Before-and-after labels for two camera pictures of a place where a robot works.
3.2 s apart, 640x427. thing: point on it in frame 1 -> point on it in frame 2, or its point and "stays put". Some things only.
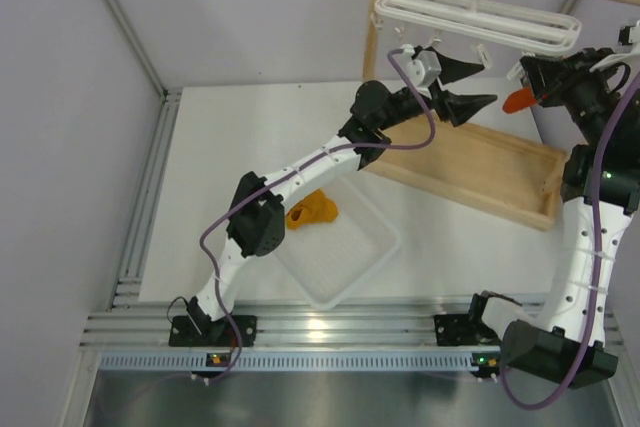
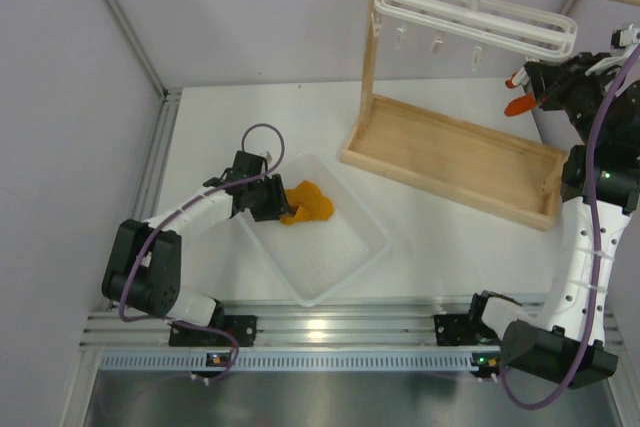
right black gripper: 552,77 stays put
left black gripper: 455,106 -> 277,204
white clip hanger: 475,20 stays put
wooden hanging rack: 516,176 stays put
